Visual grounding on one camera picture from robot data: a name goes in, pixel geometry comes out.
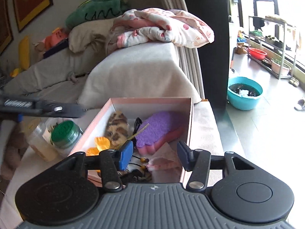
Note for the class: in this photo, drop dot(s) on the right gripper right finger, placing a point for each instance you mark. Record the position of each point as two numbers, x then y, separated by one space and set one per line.
198 163

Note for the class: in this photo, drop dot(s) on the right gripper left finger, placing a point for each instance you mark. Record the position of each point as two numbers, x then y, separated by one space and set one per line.
110 162

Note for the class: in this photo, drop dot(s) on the orange soft shell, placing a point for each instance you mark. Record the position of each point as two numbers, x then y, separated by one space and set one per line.
102 143

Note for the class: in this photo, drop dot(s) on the pink patterned paper piece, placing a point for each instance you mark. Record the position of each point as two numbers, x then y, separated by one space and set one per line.
164 158

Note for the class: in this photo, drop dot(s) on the leopard print plush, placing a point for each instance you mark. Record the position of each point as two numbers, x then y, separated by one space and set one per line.
117 129

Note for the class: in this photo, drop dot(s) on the tall clear jar beige lid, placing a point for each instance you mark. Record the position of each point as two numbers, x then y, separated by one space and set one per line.
38 138

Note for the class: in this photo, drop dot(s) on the purple pink sponge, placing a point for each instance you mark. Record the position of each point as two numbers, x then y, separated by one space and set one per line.
162 127

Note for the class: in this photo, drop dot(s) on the small jar green lid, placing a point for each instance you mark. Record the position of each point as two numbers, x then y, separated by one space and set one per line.
65 136

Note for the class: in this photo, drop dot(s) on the pink cardboard box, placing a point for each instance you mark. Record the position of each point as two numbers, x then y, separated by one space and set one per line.
171 175

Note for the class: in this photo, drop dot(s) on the yellow plush toy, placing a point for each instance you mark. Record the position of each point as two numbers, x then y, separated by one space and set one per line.
24 56

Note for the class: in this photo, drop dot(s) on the teal plastic basin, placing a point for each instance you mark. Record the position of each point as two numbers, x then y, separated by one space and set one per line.
243 93

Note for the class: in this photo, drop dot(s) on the pink orange plush toy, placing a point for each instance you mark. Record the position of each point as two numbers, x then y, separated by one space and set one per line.
52 40

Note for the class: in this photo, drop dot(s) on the cream crumpled blanket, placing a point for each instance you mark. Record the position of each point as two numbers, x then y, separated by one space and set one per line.
89 34

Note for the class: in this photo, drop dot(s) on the red plastic basin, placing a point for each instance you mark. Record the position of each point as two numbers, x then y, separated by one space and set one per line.
257 53

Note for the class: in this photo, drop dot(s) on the green plush pillow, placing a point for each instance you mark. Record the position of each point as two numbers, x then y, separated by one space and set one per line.
92 10

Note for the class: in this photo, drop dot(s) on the pink floral blanket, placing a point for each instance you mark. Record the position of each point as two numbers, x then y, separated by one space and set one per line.
136 27

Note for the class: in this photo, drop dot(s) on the metal shoe rack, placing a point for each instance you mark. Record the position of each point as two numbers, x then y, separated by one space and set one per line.
279 40

